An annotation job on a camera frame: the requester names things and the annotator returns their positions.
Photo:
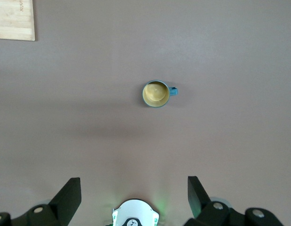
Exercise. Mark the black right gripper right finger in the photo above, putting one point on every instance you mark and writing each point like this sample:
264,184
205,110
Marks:
206,212

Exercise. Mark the wooden cutting board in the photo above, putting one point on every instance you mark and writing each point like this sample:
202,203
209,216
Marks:
13,21

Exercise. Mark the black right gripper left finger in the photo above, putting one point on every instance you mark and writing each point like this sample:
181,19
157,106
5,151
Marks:
63,204

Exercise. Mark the teal cup yellow inside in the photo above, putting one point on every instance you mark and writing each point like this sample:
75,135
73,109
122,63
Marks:
155,93

